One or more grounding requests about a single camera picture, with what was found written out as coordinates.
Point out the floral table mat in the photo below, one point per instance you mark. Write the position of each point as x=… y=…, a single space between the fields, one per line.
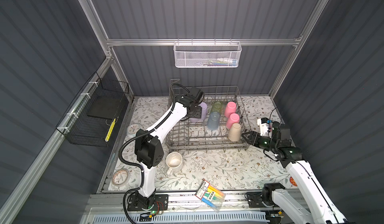
x=229 y=169

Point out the black wire side basket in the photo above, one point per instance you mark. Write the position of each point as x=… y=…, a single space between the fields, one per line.
x=87 y=121

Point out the beige cup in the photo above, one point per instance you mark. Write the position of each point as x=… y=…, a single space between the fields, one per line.
x=235 y=132

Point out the lilac cup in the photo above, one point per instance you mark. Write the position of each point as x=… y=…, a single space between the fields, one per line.
x=204 y=107

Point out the green translucent cup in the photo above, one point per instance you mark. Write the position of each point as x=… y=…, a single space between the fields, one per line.
x=217 y=107

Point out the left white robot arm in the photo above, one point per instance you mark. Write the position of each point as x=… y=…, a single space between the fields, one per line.
x=149 y=144

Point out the white wire wall basket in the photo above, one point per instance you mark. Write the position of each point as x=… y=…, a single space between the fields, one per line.
x=189 y=54

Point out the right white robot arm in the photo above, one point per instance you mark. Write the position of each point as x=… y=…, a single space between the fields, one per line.
x=275 y=140

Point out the pink cup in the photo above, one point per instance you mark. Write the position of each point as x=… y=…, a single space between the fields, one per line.
x=230 y=108
x=232 y=119

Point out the yellow marker pen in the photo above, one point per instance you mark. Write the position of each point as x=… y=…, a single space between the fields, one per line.
x=110 y=130

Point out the red round sticker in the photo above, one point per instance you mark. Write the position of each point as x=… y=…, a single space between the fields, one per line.
x=292 y=181

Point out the blue translucent cup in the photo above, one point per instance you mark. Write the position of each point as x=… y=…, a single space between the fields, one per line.
x=213 y=122

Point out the purple cup front row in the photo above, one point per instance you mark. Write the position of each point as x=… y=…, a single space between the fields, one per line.
x=194 y=120

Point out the pens in wall basket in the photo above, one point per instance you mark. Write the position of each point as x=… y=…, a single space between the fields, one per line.
x=220 y=62

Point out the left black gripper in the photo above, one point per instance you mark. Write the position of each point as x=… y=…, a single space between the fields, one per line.
x=198 y=112

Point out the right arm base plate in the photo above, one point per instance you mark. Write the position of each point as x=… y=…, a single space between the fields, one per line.
x=257 y=199

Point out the grey wire dish rack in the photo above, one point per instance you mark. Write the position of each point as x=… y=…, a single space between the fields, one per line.
x=196 y=136

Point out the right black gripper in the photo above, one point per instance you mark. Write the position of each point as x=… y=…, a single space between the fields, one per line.
x=253 y=136

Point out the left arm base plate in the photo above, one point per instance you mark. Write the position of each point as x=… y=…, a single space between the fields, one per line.
x=137 y=202

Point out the highlighter marker pack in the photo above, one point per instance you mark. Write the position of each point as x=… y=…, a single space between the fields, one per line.
x=210 y=195

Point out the white ceramic mug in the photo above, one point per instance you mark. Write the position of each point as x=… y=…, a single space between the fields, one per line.
x=174 y=162

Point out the tape roll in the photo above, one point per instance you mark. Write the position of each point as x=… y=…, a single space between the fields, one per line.
x=120 y=177

